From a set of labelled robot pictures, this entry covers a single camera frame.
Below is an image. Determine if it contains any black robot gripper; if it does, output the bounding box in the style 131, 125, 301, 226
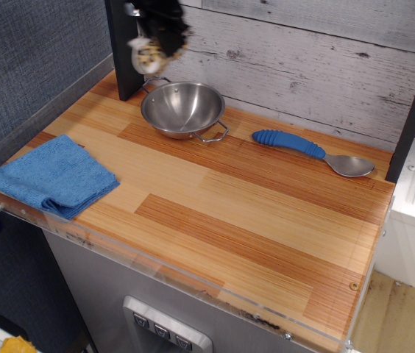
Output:
133, 0, 189, 57

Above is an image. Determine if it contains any leopard-print toy sushi roll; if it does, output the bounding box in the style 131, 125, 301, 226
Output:
127, 37, 168, 76

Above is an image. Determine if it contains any stainless steel two-handled bowl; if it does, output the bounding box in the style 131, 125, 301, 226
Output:
141, 76, 230, 143

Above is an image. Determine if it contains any folded blue cloth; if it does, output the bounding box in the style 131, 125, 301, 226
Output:
0, 135, 119, 220

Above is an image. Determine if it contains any stainless toy fridge body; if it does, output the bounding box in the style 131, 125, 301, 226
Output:
44, 232, 302, 352

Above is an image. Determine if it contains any silver dispenser button panel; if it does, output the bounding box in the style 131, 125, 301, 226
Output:
123, 296, 213, 352

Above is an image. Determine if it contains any black vertical post left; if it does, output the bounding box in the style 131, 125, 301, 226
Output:
105, 0, 144, 101

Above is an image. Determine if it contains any blue-handled metal spoon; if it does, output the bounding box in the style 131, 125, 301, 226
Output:
252, 129, 375, 177

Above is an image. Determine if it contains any clear acrylic guard rail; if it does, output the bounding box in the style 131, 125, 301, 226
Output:
0, 72, 394, 352

